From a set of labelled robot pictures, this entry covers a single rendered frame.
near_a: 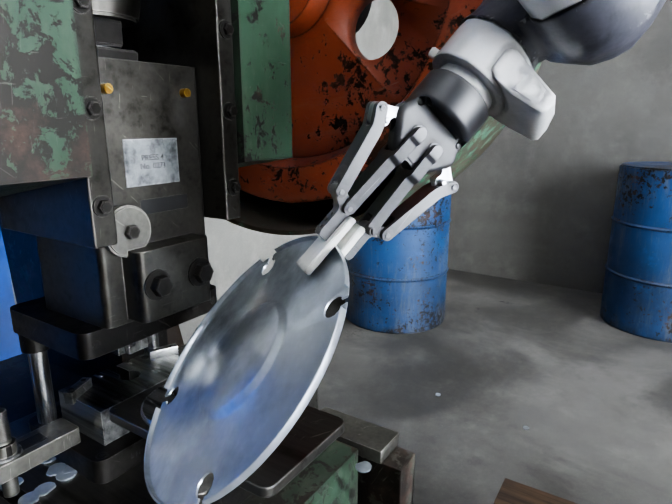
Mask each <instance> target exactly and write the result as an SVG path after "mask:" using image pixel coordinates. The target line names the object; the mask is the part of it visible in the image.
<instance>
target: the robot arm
mask: <svg viewBox="0 0 672 504"><path fill-rule="evenodd" d="M665 2H666V0H483V1H482V3H481V5H480V6H479V7H478V8H477V9H476V10H475V11H474V12H473V13H471V14H470V15H469V16H467V17H466V18H464V19H463V20H462V21H461V23H460V25H459V27H458V29H457V30H456V31H455V32H454V34H453V35H452V36H451V37H450V38H449V40H448V41H447V42H446V43H445V44H444V46H443V47H442V48H441V49H440V50H439V49H437V48H436V47H432V49H431V50H430V51H429V54H428V56H429V58H431V59H432V60H433V61H432V64H433V70H431V71H430V72H429V73H428V74H427V75H426V77H425V78H424V79H423V80H422V81H421V83H420V84H419V85H418V86H417V87H416V88H415V90H414V91H413V92H412V93H411V95H410V96H409V98H408V99H407V100H405V101H403V102H400V103H398V104H397V105H396V106H391V105H387V103H386V102H384V101H370V102H368V103H367V105H366V109H365V114H364V119H363V124H362V126H361V127H360V129H359V131H358V133H357V135H356V136H355V138H354V140H353V142H352V143H351V145H350V147H349V149H348V151H347V152H346V154H345V156H344V158H343V159H342V161H341V163H340V165H339V167H338V168H337V170H336V172H335V174H334V175H333V177H332V179H331V181H330V183H329V184H328V187H327V190H328V192H329V193H330V194H331V196H332V198H333V203H332V204H333V208H332V210H331V211H330V212H329V213H328V214H327V215H326V217H325V218H324V219H323V220H322V221H321V223H320V224H319V225H318V226H317V227H316V230H315V233H316V234H318V235H319V237H318V238H317V239H316V240H315V241H314V243H313V244H312V245H311V246H310V247H309V248H308V250H307V251H306V252H305V253H304V254H303V255H302V256H301V258H300V259H299V260H298V261H297V262H296V263H297V265H298V266H299V267H300V268H301V269H302V270H303V271H304V272H305V273H306V274H307V275H311V273H312V272H313V271H314V270H315V269H316V268H317V266H318V265H319V264H320V263H321V262H322V261H323V259H324V258H325V257H326V256H327V255H328V254H329V253H330V251H331V250H332V249H333V248H334V247H335V246H337V247H338V248H339V249H340V250H341V252H342V254H343V256H344V258H346V259H347V260H350V259H352V258H353V257H354V256H355V255H356V253H357V252H358V251H359V250H360V248H361V247H362V246H363V245H364V244H365V242H366V241H367V240H368V239H369V238H370V237H377V238H380V239H382V240H384V241H389V240H391V239H392V238H393V237H395V236H396V235H397V234H398V233H399V232H401V231H402V230H403V229H404V228H405V227H407V226H408V225H409V224H410V223H411V222H413V221H414V220H415V219H416V218H417V217H419V216H420V215H421V214H422V213H423V212H425V211H426V210H427V209H428V208H429V207H431V206H432V205H433V204H434V203H436V202H437V201H438V200H439V199H440V198H442V197H445V196H448V195H450V194H453V193H455V192H457V191H458V188H459V185H458V183H457V182H454V181H453V179H452V173H451V166H452V165H453V164H454V162H455V159H456V155H457V153H458V151H459V150H460V149H461V148H462V147H463V146H464V145H465V144H467V143H468V142H469V141H470V139H471V138H472V137H473V136H474V135H475V133H476V132H477V131H478V130H479V129H480V128H481V126H482V125H483V124H484V123H485V122H486V120H487V119H488V116H491V117H493V118H494V119H495V120H497V121H498V122H500V123H502V124H503V125H505V126H507V127H509V128H511V129H512V130H514V131H516V132H518V133H520V134H521V135H523V136H525V137H527V138H529V139H531V140H538V139H539V138H540V137H541V136H542V134H543V133H544V132H545V131H546V130H547V128H548V126H549V124H550V122H551V120H552V118H553V116H554V113H555V99H556V96H555V94H554V93H553V92H552V91H551V90H550V89H549V87H548V86H547V85H546V84H545V83H544V82H543V80H542V79H541V78H540V77H539V76H538V75H537V73H536V72H535V71H534V69H535V68H536V66H537V65H538V64H539V63H540V62H542V61H544V60H548V61H550V62H554V63H563V64H576V65H589V66H591V65H594V64H598V63H601V62H604V61H607V60H610V59H613V58H615V57H617V56H619V55H621V54H622V53H624V52H626V51H628V50H629V49H631V48H632V47H633V46H634V45H635V44H636V42H637V41H638V40H639V39H640V38H641V37H642V35H643V34H644V33H645V32H646V31H647V29H648V28H649V27H650V26H651V25H652V23H653V22H654V20H655V18H656V17H657V15H658V13H659V12H660V10H661V9H662V7H663V5H664V4H665ZM390 120H391V122H390ZM389 122H390V129H389V136H388V142H387V143H386V144H385V145H384V146H383V147H382V148H381V150H380V151H379V152H378V155H377V157H376V158H375V159H374V160H373V161H372V162H371V163H370V164H369V166H368V167H367V168H366V169H365V170H364V171H363V172H362V173H361V174H360V176H359V177H358V178H357V176H358V174H359V172H360V171H361V169H362V167H363V165H364V164H365V162H366V160H367V158H368V156H369V155H370V153H371V151H372V149H373V148H374V146H375V144H376V142H377V141H378V139H379V137H380V135H381V133H382V131H383V128H384V127H385V126H387V125H388V124H389ZM398 165H399V167H398V168H397V169H396V171H395V175H394V176H393V178H392V179H391V180H390V181H389V183H388V184H387V185H386V186H385V188H384V189H383V190H382V192H381V193H380V194H379V195H378V197H377V198H376V199H375V200H374V202H373V203H372V204H371V206H370V207H369V208H368V209H367V211H366V212H365V213H364V214H363V216H362V217H361V218H360V220H359V221H358V223H355V221H356V220H355V219H353V218H352V217H351V216H349V215H352V214H353V213H354V212H355V211H356V210H357V209H358V208H359V207H360V206H361V204H362V203H363V202H364V201H365V200H366V199H367V198H368V197H369V196H370V195H371V193H372V192H373V191H374V190H375V189H376V188H377V187H378V186H379V185H380V183H381V182H382V181H383V180H384V179H385V178H386V177H387V176H388V175H389V173H390V172H391V171H392V170H393V169H394V168H395V167H396V166H398ZM435 171H437V173H436V175H434V176H433V177H431V178H430V183H428V184H426V185H424V186H423V187H421V188H420V189H419V190H417V191H416V192H415V193H414V194H413V195H411V196H410V197H409V198H408V199H406V200H405V201H404V202H403V203H402V204H400V205H399V203H400V202H401V201H402V199H403V198H404V197H405V196H406V194H407V193H408V192H409V191H410V189H411V188H412V187H413V186H414V185H415V184H417V183H419V182H420V180H421V179H422V178H423V177H424V175H425V174H428V173H432V172H435ZM356 178H357V179H356ZM355 179H356V180H355ZM398 205H399V206H398ZM397 206H398V207H397ZM396 207H397V208H396ZM395 208H396V209H395Z"/></svg>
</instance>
